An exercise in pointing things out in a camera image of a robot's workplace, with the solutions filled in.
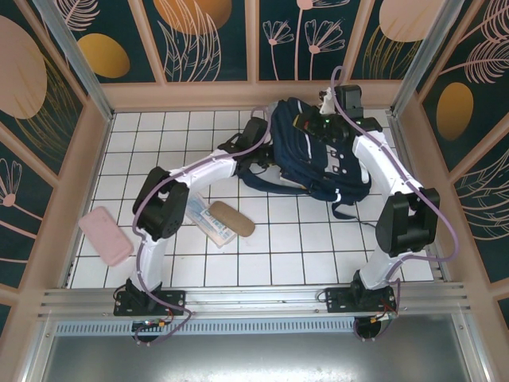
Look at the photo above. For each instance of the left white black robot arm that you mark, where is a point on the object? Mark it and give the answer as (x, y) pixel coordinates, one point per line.
(153, 258)

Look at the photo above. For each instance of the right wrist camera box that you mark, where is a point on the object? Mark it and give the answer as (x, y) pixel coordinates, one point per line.
(349, 99)

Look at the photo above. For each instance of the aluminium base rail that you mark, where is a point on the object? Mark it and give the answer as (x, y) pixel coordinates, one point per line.
(254, 298)

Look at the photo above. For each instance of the grey metal sheet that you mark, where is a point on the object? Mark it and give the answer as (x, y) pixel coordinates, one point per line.
(254, 358)

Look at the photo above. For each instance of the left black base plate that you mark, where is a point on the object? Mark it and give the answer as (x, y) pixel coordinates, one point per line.
(175, 300)

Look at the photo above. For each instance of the dark floral wall panel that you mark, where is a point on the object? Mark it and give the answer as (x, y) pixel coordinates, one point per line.
(199, 40)
(302, 40)
(16, 199)
(469, 79)
(485, 207)
(389, 40)
(24, 79)
(119, 40)

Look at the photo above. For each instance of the aluminium corner post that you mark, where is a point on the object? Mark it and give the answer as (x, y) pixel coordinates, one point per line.
(425, 59)
(78, 59)

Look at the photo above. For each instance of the pink pencil case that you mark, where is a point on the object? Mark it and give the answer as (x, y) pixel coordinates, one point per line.
(105, 235)

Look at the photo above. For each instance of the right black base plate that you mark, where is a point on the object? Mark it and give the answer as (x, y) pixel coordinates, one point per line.
(338, 300)

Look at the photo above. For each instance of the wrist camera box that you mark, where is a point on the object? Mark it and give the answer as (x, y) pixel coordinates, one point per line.
(254, 131)
(349, 99)

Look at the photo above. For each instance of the left aluminium corner post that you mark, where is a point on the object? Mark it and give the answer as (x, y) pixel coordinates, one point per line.
(78, 59)

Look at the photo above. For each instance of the clear packet blue contents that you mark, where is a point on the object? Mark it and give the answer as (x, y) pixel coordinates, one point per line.
(216, 231)

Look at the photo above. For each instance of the right aluminium corner post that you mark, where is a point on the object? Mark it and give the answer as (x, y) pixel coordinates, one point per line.
(425, 59)

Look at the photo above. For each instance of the aluminium side rail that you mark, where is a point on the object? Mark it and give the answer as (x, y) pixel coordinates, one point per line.
(403, 151)

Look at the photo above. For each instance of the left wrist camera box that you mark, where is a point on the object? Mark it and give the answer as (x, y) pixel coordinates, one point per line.
(254, 131)

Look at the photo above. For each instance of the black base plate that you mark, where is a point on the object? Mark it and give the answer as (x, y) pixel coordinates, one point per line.
(338, 300)
(175, 300)

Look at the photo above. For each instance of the brown oval case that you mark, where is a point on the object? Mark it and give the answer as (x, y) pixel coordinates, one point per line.
(232, 219)

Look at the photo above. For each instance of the navy blue backpack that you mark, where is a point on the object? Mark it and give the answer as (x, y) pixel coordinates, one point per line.
(294, 159)

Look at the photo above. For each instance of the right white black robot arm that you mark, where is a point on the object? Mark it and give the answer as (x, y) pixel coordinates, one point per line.
(374, 159)

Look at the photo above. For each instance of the small green circuit board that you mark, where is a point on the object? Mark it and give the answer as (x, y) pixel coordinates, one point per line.
(153, 323)
(383, 317)

